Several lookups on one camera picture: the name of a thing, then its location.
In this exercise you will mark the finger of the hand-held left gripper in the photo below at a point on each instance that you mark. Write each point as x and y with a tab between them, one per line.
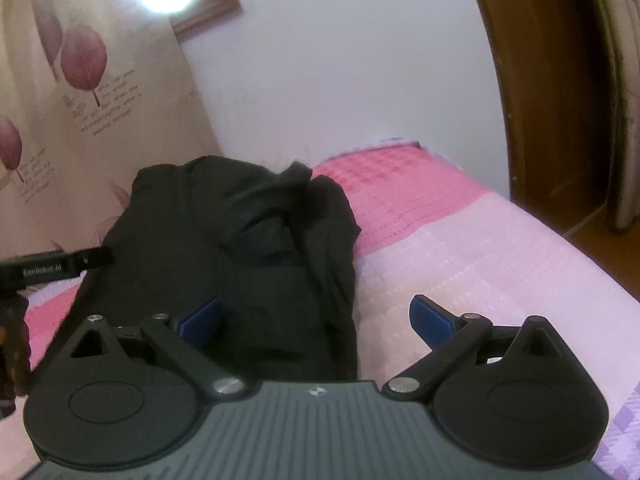
96	257

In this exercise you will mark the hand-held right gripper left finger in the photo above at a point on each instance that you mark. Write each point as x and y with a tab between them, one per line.
198	324

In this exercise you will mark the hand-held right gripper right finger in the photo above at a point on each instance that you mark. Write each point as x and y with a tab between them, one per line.
431	321

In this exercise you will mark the black padded jacket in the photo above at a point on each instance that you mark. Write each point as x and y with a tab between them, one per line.
240	240

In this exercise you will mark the person's left hand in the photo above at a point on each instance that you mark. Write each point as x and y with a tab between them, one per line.
14	345

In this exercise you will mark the pink checkered bedsheet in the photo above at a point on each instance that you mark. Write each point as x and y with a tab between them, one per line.
460	260

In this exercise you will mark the brown wooden door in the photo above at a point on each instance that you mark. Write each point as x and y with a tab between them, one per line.
545	85

